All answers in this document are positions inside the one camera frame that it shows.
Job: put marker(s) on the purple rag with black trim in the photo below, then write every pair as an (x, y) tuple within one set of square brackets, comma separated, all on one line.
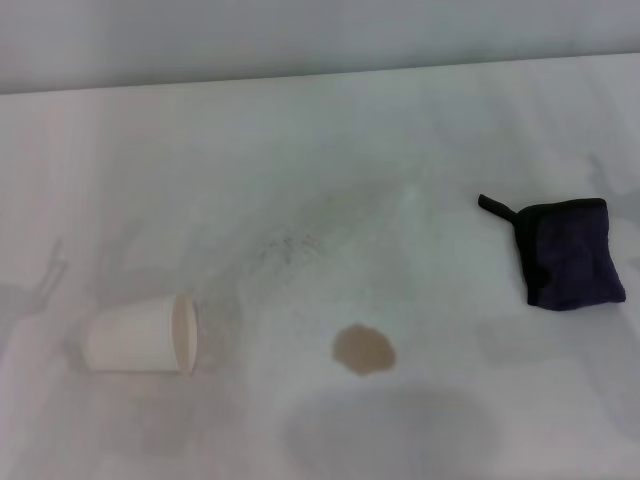
[(575, 255)]

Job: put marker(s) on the brown water stain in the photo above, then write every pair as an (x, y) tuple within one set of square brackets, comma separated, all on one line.
[(364, 350)]

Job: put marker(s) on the white paper cup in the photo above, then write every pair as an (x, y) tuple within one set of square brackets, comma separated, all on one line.
[(132, 335)]

